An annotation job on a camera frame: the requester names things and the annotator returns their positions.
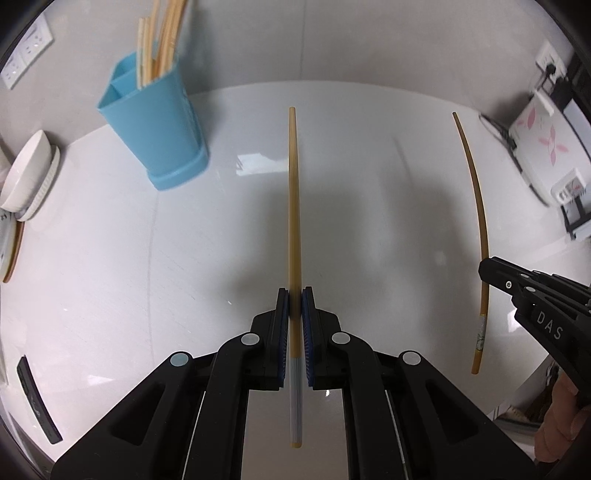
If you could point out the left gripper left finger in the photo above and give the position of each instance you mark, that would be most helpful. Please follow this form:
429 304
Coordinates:
186 419

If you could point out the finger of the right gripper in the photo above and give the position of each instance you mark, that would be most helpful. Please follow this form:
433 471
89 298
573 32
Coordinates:
505 276

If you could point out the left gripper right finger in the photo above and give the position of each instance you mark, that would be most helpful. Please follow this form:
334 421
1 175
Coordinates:
404 419

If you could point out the chopstick with pale grey end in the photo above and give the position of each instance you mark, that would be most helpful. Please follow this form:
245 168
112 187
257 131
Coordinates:
154 15

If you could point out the plain thin bamboo chopstick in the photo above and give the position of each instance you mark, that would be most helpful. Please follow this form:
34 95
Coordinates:
146 44

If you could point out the person right hand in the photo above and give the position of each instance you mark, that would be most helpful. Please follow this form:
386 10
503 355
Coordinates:
562 422

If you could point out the black flat strip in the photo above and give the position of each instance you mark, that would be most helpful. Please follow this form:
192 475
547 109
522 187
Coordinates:
36 402

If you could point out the white floral rice cooker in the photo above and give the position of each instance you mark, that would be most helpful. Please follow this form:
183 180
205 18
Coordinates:
553 159

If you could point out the white socket with plugs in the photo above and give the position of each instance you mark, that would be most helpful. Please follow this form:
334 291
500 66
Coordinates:
548 59

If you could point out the wooden plate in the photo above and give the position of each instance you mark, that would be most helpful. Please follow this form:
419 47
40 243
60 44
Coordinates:
19 232

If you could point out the white ridged plate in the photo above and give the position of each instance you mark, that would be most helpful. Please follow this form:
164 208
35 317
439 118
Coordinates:
45 187

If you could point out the white bowl with dark rim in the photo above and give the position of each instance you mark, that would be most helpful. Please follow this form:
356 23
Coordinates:
7 235

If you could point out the large white bowl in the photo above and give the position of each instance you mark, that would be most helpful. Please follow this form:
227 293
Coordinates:
26 173

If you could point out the blue plastic utensil holder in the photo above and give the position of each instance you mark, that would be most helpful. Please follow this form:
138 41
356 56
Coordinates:
157 123

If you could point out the white appliance with black frame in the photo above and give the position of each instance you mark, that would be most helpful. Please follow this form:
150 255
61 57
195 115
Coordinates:
572 96

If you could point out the white wall socket pair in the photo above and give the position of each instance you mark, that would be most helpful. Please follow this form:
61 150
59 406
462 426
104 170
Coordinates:
34 42

